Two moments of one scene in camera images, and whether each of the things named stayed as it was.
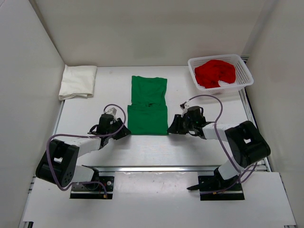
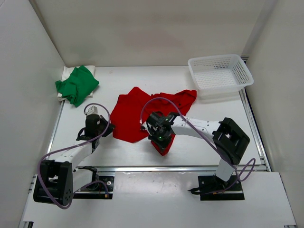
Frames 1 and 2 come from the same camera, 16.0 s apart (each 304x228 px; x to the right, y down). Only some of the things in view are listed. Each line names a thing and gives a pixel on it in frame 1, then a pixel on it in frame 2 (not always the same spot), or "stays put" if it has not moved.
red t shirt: [208, 74] → [127, 107]
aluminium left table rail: [59, 118] stays put
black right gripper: [176, 128] → [164, 145]
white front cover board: [159, 199] stays put
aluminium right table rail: [250, 117] stays put
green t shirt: [147, 114] → [78, 86]
